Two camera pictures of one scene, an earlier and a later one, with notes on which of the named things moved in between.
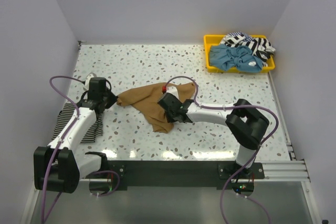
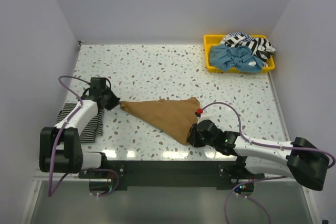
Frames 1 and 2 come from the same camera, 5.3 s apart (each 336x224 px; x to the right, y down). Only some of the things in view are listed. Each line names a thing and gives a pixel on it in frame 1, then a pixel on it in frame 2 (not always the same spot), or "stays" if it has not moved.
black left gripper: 113,99 stays
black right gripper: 169,118 -> 192,140
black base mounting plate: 123,174 stays
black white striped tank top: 66,111 stays
